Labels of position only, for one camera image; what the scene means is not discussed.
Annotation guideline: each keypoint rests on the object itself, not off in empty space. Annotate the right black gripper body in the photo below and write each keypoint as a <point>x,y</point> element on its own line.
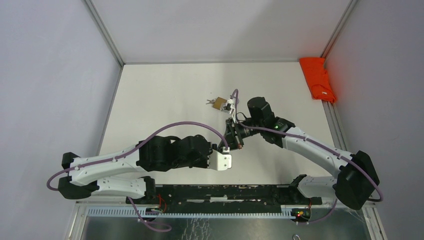
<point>241,131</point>

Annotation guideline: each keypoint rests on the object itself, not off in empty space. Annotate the large brass padlock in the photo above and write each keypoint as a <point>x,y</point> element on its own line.
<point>219,103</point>

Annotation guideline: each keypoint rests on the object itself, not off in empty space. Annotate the silver keys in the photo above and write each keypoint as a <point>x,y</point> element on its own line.
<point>210,102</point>

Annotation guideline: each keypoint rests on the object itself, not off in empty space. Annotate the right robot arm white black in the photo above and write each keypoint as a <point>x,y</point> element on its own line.
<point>352,178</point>

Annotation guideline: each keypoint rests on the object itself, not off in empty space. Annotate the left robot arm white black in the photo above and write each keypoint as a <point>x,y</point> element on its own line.
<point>90,175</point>

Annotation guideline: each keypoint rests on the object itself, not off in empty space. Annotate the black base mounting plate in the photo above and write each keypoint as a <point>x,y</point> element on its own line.
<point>226,199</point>

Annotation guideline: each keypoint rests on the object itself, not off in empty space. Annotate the orange folded cloth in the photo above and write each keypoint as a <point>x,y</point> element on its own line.
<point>317,78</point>

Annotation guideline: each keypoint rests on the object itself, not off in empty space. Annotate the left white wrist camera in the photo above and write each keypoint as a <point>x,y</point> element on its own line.
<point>220,160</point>

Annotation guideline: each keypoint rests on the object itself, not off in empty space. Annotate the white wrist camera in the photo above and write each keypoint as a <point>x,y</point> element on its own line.
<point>220,160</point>
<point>229,107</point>

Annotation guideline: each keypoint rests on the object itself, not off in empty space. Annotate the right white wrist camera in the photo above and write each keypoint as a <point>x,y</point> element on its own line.
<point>229,107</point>

